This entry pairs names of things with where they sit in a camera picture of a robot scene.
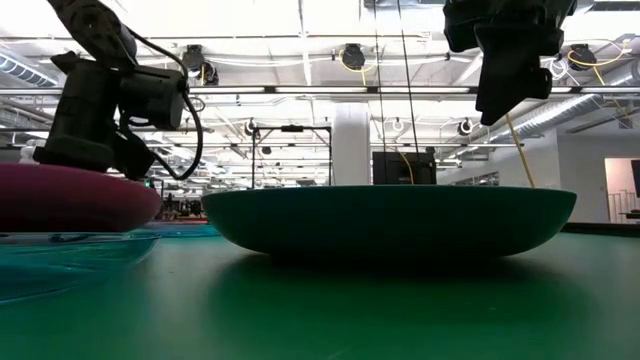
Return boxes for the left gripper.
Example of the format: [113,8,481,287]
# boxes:
[32,49,157,180]

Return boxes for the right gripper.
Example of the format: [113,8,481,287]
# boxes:
[442,0,579,127]

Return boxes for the pink plastic plate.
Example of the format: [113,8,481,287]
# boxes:
[0,162,164,234]

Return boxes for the large clear blue plate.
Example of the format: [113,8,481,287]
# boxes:
[0,231,162,304]

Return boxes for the large green plastic plate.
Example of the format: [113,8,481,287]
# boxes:
[200,184,578,261]

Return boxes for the black box screen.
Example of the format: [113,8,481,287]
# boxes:
[372,151,438,186]

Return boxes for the white building column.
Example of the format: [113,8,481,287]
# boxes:
[332,102,372,187]

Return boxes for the long ceiling light bar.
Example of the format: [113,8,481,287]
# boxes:
[0,85,640,97]

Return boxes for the white coiled ceiling cable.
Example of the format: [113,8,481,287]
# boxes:
[542,57,571,81]

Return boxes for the silver ventilation duct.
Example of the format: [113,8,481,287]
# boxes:
[487,62,640,144]

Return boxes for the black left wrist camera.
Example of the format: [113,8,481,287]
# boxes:
[118,64,187,132]

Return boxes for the yellow hanging cable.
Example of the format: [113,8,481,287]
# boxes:
[504,113,537,189]

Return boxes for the thin black hanging cable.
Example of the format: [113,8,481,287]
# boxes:
[397,0,421,154]
[372,0,389,154]

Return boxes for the pale pink wall panel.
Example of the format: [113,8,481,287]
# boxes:
[603,157,640,224]

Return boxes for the black table edge frame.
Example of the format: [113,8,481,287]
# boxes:
[562,222,640,237]

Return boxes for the black metal frame stand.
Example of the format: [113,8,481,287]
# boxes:
[251,124,334,189]

